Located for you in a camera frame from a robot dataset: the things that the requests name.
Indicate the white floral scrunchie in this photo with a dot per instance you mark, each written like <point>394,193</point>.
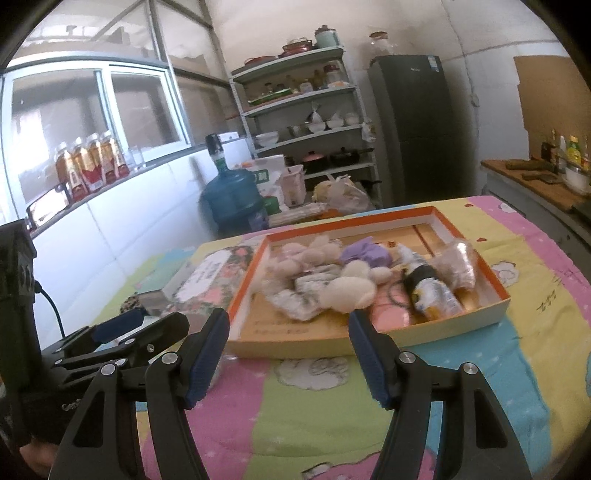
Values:
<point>299,298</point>

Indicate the pink item in plastic wrap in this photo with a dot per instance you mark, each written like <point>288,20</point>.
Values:
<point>456,264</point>

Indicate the yellow white packaged item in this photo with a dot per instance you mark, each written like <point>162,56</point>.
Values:
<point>429,295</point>

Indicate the dark grey refrigerator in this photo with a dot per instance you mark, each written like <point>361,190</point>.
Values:
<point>419,126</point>

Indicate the condiment bottles group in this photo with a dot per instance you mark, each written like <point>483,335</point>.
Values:
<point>566,158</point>

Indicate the leopard print scrunchie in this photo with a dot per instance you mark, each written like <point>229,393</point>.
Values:
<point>130,303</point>

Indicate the blue water jug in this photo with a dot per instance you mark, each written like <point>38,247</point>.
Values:
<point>232,196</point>

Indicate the pink dress plush bear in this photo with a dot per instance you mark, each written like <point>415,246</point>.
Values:
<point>294,259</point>

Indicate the floral tissue box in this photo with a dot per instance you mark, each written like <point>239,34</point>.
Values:
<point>213,283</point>

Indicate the cardboard sheet on wall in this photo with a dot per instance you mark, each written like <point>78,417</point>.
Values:
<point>555,100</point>

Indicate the white rice sack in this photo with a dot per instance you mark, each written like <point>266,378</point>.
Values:
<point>267,171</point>

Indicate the purple dress plush bear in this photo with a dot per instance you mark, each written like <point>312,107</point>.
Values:
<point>366,265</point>

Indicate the pink face mask pack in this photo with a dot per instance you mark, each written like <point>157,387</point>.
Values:
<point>391,309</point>

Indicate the snack package on sill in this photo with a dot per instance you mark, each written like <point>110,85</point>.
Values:
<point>48,205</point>

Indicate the glass jar on fridge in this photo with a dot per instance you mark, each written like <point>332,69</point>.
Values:
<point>381,44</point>

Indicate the green white box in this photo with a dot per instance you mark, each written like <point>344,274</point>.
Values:
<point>157,291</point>

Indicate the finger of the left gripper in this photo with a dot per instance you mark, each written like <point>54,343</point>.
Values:
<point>122,324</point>
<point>143,338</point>

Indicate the bottled drinks pack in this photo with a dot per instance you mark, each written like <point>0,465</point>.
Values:
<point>88,165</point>

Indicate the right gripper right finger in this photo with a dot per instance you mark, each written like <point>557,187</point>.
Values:
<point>477,440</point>

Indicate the orange shallow cardboard box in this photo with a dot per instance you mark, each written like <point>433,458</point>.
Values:
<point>258,330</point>

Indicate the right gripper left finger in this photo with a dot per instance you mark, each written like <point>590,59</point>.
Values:
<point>101,441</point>

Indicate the plastic bag with food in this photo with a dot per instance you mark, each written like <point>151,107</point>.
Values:
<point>343,195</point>

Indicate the person's left hand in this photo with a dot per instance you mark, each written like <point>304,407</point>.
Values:
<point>39,456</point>

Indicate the metal kitchen shelf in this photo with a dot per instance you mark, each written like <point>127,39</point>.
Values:
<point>305,105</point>

